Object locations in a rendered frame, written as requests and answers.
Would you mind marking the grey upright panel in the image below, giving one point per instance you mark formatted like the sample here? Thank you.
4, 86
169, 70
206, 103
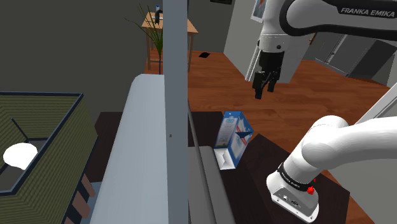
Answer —
175, 77

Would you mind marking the white framed wall picture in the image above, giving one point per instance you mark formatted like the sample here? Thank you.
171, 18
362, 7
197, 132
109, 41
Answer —
258, 10

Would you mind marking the green striped furniture dark frame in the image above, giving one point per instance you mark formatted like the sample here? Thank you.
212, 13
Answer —
62, 155

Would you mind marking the wooden side table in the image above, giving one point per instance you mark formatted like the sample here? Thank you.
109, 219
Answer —
191, 28

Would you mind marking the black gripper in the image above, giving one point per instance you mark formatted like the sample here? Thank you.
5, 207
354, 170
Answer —
271, 61

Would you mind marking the green houseplant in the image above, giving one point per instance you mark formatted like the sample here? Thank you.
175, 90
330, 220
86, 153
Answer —
155, 34

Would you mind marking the grey double door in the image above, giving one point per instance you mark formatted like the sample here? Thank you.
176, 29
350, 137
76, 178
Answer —
350, 56

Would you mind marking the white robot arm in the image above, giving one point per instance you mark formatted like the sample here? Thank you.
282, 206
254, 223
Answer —
338, 145

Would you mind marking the blue and white carton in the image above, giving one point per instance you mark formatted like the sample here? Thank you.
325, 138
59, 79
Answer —
233, 139

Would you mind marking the small black floor object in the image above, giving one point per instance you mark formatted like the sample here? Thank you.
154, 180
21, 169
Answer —
204, 55

